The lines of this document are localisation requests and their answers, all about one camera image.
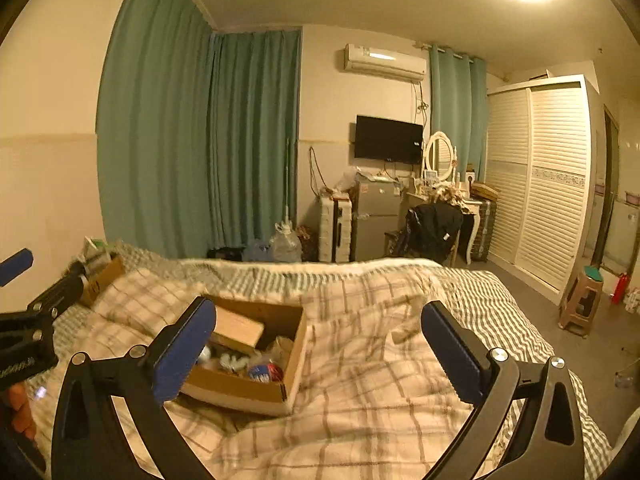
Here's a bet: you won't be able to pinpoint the green curtain left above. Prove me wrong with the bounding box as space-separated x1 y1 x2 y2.
96 0 303 258

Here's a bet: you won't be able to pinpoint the red white medicine box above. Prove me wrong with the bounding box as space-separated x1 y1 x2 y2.
209 307 265 356

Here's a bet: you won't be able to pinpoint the white pillow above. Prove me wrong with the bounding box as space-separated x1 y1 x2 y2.
610 408 640 460

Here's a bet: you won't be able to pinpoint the large open cardboard box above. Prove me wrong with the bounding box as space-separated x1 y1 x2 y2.
181 296 307 417

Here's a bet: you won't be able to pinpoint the black wall television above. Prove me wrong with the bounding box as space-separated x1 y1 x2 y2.
354 115 423 165

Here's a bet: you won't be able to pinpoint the grey checkered bed sheet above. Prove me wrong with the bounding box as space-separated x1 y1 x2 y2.
44 239 614 480

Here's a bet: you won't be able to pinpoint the white oval vanity mirror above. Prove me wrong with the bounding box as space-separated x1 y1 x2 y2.
422 131 457 183

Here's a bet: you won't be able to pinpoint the small cardboard box with clutter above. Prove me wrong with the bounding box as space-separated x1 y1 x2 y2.
67 237 125 307

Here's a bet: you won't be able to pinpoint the white louvered wardrobe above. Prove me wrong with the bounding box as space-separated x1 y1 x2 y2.
483 75 602 304

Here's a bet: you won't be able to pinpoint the brown plastic stool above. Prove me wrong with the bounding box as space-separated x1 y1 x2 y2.
558 266 603 338

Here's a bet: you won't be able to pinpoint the silver mini fridge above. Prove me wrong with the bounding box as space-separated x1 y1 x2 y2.
350 174 401 261

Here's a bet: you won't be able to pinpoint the large clear water bottle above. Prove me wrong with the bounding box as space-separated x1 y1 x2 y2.
269 220 302 263

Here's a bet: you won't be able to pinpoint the white wall air conditioner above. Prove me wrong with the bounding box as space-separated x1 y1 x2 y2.
344 44 427 82

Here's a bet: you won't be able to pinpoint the person's left hand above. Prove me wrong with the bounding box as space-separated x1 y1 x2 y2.
6 382 37 441

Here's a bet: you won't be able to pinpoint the clear plastic jar blue label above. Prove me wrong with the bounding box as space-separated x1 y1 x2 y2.
247 362 284 382

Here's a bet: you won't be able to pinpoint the red fire extinguisher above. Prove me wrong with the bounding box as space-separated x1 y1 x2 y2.
611 273 630 304

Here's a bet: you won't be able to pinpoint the white suitcase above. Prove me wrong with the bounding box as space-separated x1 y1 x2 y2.
318 193 352 263

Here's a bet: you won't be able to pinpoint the white socks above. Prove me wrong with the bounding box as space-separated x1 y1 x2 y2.
218 352 250 375

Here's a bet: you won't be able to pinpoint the green curtain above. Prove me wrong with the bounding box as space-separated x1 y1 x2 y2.
96 0 303 258
430 46 489 178

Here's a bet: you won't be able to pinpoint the green curtain right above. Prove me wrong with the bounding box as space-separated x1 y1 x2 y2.
430 46 489 178

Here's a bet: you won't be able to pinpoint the black jacket on chair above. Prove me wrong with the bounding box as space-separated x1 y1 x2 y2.
388 200 464 263

